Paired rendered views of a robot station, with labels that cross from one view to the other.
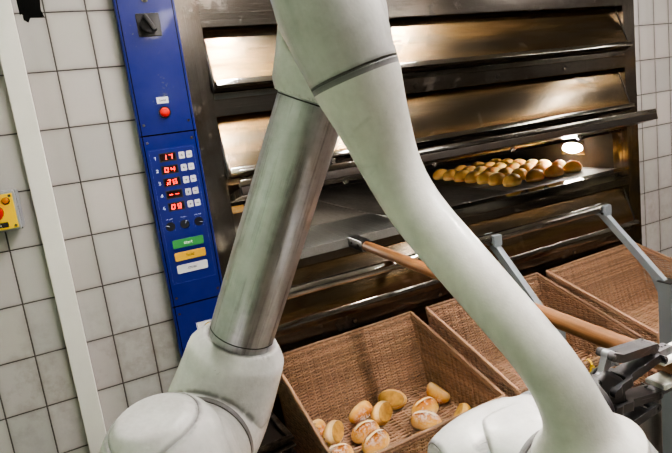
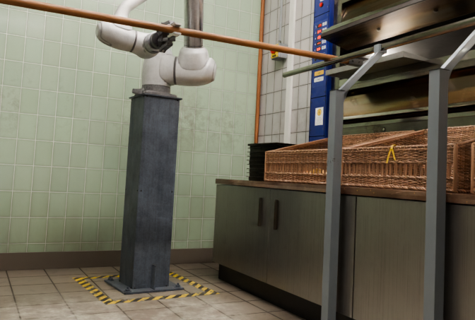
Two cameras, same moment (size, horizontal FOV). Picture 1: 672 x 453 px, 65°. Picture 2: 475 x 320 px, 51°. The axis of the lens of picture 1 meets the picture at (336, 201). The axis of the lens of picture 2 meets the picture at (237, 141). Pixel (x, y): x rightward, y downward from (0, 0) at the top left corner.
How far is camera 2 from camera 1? 2.75 m
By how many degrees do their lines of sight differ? 86
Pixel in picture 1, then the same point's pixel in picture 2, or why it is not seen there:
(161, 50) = not seen: outside the picture
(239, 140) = (348, 14)
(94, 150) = (305, 26)
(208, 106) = not seen: outside the picture
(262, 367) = (184, 49)
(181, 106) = (326, 1)
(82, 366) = (287, 119)
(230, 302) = not seen: hidden behind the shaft
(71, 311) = (288, 95)
